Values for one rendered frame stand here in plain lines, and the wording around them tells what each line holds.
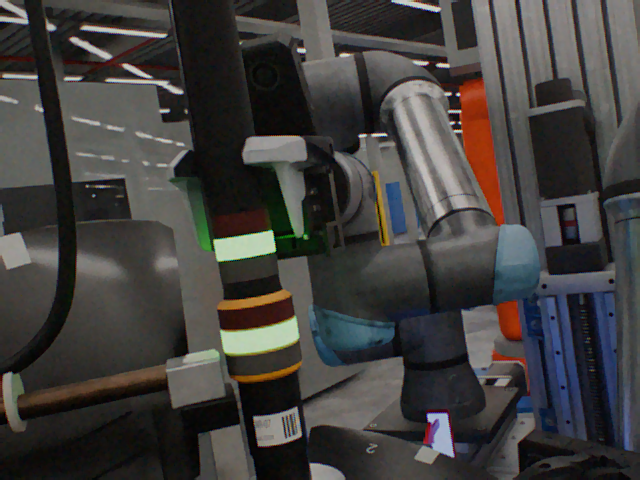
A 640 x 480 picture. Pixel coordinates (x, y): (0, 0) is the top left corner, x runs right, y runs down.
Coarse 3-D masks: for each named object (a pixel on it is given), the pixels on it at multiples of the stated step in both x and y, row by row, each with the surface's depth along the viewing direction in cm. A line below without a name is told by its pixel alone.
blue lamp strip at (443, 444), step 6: (432, 414) 70; (438, 414) 70; (444, 414) 70; (432, 420) 70; (444, 420) 70; (444, 426) 70; (438, 432) 70; (444, 432) 70; (438, 438) 70; (444, 438) 70; (450, 438) 70; (438, 444) 70; (444, 444) 70; (450, 444) 70; (438, 450) 70; (444, 450) 70; (450, 450) 70
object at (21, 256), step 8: (0, 240) 46; (8, 240) 47; (16, 240) 47; (0, 248) 46; (8, 248) 46; (16, 248) 46; (24, 248) 46; (8, 256) 46; (16, 256) 46; (24, 256) 46; (8, 264) 45; (16, 264) 45
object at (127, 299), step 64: (0, 256) 45; (128, 256) 48; (0, 320) 42; (128, 320) 43; (0, 384) 40; (64, 384) 40; (0, 448) 38; (64, 448) 37; (128, 448) 37; (192, 448) 38
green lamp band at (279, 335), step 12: (288, 324) 36; (228, 336) 36; (240, 336) 36; (252, 336) 35; (264, 336) 35; (276, 336) 36; (288, 336) 36; (228, 348) 36; (240, 348) 36; (252, 348) 35; (264, 348) 35
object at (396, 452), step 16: (320, 432) 63; (336, 432) 63; (352, 432) 63; (368, 432) 63; (320, 448) 60; (336, 448) 60; (352, 448) 60; (384, 448) 60; (400, 448) 61; (416, 448) 61; (320, 464) 58; (336, 464) 58; (352, 464) 58; (368, 464) 58; (384, 464) 57; (400, 464) 58; (416, 464) 58; (432, 464) 58; (448, 464) 59; (464, 464) 60
